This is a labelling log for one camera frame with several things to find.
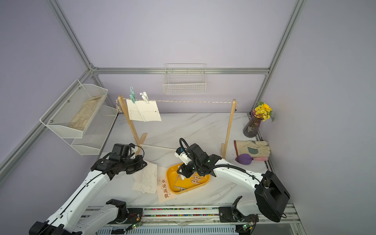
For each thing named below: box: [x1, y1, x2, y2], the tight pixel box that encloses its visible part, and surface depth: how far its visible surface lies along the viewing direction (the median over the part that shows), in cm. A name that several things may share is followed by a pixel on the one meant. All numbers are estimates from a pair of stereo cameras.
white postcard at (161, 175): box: [157, 165, 168, 185], surface depth 87 cm
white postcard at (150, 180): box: [140, 167, 158, 194], surface depth 80 cm
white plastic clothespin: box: [139, 91, 150, 104], surface depth 66 cm
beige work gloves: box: [234, 140, 271, 158], surface depth 100 cm
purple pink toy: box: [235, 153, 269, 165], surface depth 95 cm
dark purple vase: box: [242, 112, 263, 139], surface depth 101 cm
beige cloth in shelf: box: [69, 94, 104, 131], surface depth 81 cm
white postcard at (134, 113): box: [125, 98, 144, 122], surface depth 73 cm
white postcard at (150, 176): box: [141, 160, 158, 194], surface depth 81 cm
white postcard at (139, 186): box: [131, 180, 145, 194], surface depth 84 cm
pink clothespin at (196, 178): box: [190, 175, 205, 185], surface depth 86 cm
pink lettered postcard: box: [156, 174, 177, 204], surface depth 82 cm
